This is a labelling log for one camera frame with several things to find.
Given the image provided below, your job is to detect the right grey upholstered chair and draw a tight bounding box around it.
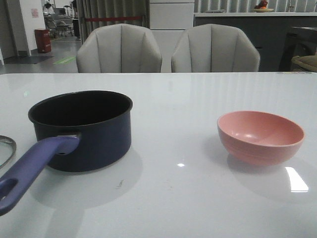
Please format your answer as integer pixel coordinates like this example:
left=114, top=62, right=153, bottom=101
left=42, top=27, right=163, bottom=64
left=171, top=24, right=261, bottom=73

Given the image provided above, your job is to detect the beige cushion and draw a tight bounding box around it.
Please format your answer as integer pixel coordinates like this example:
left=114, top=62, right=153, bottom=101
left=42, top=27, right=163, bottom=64
left=291, top=55, right=317, bottom=72

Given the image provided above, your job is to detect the white cabinet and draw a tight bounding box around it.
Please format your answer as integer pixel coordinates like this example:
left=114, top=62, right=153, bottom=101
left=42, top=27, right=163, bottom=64
left=149, top=0, right=195, bottom=30

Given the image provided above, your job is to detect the left grey upholstered chair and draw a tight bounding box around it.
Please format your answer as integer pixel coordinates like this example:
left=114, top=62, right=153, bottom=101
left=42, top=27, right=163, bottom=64
left=76, top=23, right=162, bottom=73

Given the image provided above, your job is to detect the dark armchair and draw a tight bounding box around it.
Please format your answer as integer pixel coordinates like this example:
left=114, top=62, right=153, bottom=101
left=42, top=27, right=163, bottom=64
left=278, top=26, right=317, bottom=71

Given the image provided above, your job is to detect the dark grey counter cabinet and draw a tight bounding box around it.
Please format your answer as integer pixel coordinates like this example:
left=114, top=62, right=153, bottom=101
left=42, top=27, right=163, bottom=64
left=194, top=12, right=317, bottom=71

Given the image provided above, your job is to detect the dark blue saucepan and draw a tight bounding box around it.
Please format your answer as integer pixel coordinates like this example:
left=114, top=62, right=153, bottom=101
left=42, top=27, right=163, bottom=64
left=0, top=90, right=133, bottom=215

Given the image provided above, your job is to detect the red barrier belt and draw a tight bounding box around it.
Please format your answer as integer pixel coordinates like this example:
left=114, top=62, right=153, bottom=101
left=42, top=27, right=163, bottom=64
left=85, top=16, right=143, bottom=22

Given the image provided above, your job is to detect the pink plastic bowl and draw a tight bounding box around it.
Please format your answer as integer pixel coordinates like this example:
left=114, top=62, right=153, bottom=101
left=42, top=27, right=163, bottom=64
left=217, top=111, right=305, bottom=166

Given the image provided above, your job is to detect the grey upholstered chair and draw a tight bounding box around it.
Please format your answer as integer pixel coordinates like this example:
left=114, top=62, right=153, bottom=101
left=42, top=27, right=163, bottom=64
left=76, top=23, right=162, bottom=73
left=171, top=24, right=261, bottom=73

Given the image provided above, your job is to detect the fruit plate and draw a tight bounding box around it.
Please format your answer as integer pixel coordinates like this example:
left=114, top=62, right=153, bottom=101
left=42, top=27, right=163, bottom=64
left=253, top=0, right=274, bottom=12

